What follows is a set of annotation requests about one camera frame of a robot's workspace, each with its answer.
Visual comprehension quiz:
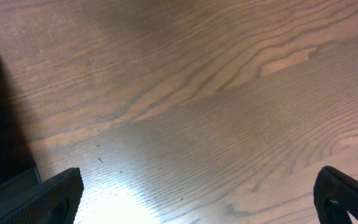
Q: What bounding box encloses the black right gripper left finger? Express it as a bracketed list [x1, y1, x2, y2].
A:
[0, 167, 84, 224]

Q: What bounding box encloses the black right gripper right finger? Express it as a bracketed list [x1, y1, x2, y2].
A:
[313, 166, 358, 224]

